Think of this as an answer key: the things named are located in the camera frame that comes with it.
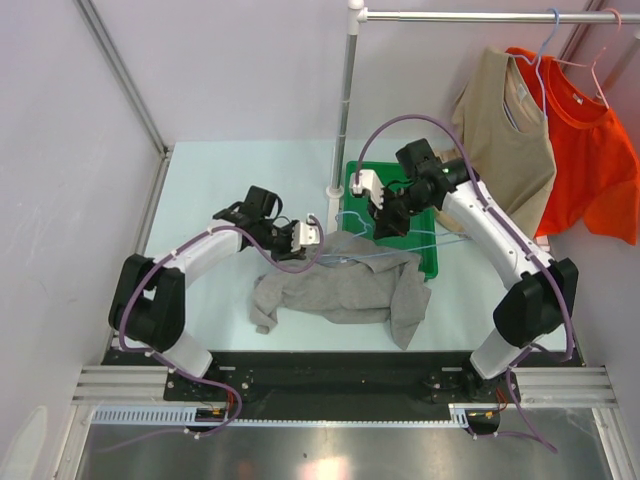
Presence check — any green plastic bin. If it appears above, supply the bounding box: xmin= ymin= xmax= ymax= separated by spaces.
xmin=341 ymin=161 xmax=438 ymax=280

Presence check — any light blue hanger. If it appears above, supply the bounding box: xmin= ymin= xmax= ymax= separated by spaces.
xmin=317 ymin=210 xmax=471 ymax=267

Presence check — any blue hanger with beige shirt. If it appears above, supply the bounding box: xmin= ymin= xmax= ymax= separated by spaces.
xmin=505 ymin=7 xmax=560 ymax=123

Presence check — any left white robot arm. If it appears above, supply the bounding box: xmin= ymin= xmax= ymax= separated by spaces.
xmin=108 ymin=186 xmax=324 ymax=400

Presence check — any aluminium corner post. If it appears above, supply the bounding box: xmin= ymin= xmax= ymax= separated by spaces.
xmin=72 ymin=0 xmax=174 ymax=216

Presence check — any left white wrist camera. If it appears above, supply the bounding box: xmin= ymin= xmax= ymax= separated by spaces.
xmin=291 ymin=214 xmax=324 ymax=252

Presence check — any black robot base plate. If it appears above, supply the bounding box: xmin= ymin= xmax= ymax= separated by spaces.
xmin=99 ymin=349 xmax=586 ymax=422

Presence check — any orange t shirt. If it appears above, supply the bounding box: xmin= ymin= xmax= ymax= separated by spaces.
xmin=517 ymin=56 xmax=639 ymax=245

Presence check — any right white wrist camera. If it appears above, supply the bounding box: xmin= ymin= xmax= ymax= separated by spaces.
xmin=349 ymin=169 xmax=384 ymax=210

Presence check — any white slotted cable duct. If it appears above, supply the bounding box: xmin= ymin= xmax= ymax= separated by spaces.
xmin=92 ymin=402 xmax=501 ymax=429

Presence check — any pink hanger with orange shirt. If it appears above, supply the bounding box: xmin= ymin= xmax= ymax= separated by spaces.
xmin=551 ymin=7 xmax=623 ymax=110

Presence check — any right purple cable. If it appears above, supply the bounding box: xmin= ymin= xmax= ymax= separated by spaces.
xmin=355 ymin=114 xmax=576 ymax=454

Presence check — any beige t shirt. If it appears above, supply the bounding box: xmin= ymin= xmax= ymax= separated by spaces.
xmin=452 ymin=48 xmax=557 ymax=238

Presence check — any purple cable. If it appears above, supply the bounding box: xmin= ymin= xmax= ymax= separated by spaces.
xmin=355 ymin=114 xmax=576 ymax=454
xmin=94 ymin=214 xmax=326 ymax=454

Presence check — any grey t shirt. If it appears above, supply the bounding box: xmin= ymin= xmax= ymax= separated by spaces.
xmin=250 ymin=231 xmax=431 ymax=350

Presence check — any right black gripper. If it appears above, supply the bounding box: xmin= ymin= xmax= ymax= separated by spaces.
xmin=366 ymin=185 xmax=432 ymax=240

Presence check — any metal clothes rack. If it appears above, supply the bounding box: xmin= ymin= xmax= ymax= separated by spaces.
xmin=326 ymin=0 xmax=639 ymax=232

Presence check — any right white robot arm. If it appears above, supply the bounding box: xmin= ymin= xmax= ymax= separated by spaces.
xmin=349 ymin=139 xmax=578 ymax=401

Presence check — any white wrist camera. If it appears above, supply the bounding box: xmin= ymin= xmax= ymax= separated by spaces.
xmin=291 ymin=214 xmax=324 ymax=252
xmin=349 ymin=169 xmax=384 ymax=210

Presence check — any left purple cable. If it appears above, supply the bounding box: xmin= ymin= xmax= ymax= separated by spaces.
xmin=94 ymin=214 xmax=326 ymax=454

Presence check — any aluminium frame rail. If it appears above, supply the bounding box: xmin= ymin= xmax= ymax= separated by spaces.
xmin=73 ymin=366 xmax=618 ymax=408

